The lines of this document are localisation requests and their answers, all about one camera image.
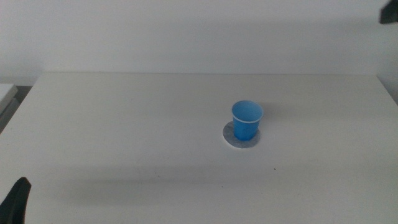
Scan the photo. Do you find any round grey cup mat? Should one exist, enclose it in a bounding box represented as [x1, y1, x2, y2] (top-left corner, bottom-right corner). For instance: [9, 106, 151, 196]
[222, 121, 261, 149]

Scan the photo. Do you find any blue plastic cup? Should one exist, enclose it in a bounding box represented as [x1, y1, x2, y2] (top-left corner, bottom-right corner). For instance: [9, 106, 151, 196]
[231, 100, 264, 142]

